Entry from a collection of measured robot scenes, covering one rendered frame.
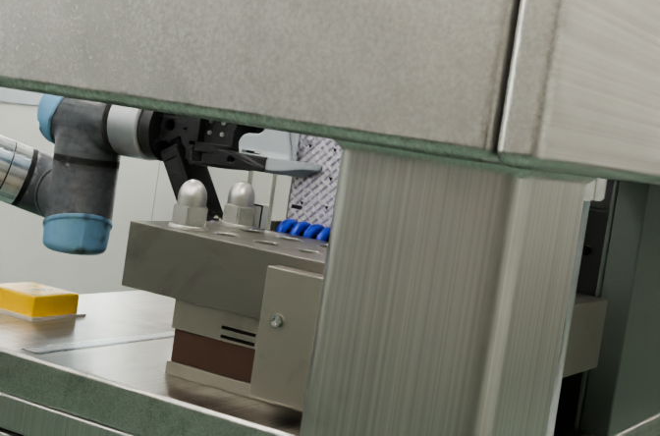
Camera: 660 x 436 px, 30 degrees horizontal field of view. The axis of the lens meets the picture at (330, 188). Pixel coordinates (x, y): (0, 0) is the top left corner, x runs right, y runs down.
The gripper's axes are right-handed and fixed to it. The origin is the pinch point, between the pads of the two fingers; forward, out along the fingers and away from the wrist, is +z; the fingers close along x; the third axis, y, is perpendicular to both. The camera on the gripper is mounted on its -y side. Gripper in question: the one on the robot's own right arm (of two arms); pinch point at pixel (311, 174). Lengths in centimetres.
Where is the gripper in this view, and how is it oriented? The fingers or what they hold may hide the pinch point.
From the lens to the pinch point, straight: 125.7
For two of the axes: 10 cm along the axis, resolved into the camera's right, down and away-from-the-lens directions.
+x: 5.0, 0.3, 8.7
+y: 1.5, -9.9, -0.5
